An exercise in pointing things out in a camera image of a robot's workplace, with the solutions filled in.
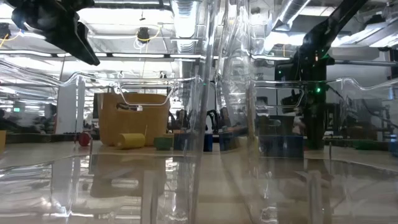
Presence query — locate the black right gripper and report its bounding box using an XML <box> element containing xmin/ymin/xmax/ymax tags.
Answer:
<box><xmin>275</xmin><ymin>60</ymin><xmax>329</xmax><ymax>149</ymax></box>

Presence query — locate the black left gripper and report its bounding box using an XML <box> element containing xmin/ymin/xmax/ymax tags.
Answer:
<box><xmin>6</xmin><ymin>0</ymin><xmax>101</xmax><ymax>67</ymax></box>

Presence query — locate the red cylinder block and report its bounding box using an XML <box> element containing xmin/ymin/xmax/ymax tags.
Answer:
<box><xmin>77</xmin><ymin>132</ymin><xmax>91</xmax><ymax>147</ymax></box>

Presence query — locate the yellow cylinder block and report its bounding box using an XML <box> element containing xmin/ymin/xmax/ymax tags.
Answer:
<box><xmin>115</xmin><ymin>133</ymin><xmax>146</xmax><ymax>149</ymax></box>

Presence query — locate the clear plastic bin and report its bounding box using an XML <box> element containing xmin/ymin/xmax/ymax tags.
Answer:
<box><xmin>214</xmin><ymin>0</ymin><xmax>398</xmax><ymax>224</ymax></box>
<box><xmin>0</xmin><ymin>0</ymin><xmax>218</xmax><ymax>224</ymax></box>

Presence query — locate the white pillar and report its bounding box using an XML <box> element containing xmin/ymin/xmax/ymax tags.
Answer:
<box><xmin>55</xmin><ymin>83</ymin><xmax>85</xmax><ymax>135</ymax></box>

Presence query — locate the yellow plastic bin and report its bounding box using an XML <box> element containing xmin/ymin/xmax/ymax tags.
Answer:
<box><xmin>98</xmin><ymin>92</ymin><xmax>171</xmax><ymax>147</ymax></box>

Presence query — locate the small green square block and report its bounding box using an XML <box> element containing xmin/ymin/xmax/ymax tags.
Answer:
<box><xmin>154</xmin><ymin>136</ymin><xmax>174</xmax><ymax>151</ymax></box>

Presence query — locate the black overhead camera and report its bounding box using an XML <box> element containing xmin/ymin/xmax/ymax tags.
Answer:
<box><xmin>136</xmin><ymin>26</ymin><xmax>151</xmax><ymax>44</ymax></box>

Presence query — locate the silver ceiling duct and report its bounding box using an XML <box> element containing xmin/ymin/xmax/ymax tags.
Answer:
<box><xmin>170</xmin><ymin>0</ymin><xmax>205</xmax><ymax>54</ymax></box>
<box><xmin>272</xmin><ymin>0</ymin><xmax>312</xmax><ymax>32</ymax></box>

